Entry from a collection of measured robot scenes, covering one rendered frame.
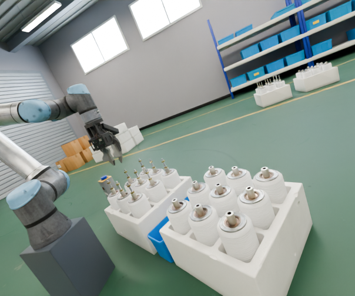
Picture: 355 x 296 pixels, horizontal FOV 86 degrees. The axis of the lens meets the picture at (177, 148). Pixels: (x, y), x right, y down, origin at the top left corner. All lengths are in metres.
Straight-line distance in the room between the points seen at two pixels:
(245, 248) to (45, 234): 0.72
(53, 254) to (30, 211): 0.18
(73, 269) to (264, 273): 0.68
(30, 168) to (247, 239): 0.89
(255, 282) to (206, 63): 5.77
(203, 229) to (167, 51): 5.93
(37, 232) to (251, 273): 0.74
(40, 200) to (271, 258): 0.80
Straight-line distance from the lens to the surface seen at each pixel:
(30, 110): 0.78
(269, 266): 0.61
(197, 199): 0.76
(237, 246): 0.57
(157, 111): 6.51
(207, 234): 0.64
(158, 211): 0.96
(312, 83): 3.19
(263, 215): 0.64
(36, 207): 0.90
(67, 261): 0.93
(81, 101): 0.86
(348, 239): 0.86
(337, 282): 0.76
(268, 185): 0.70
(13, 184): 6.33
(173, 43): 6.28
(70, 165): 4.95
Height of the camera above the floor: 0.62
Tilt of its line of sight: 14 degrees down
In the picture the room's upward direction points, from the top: 23 degrees counter-clockwise
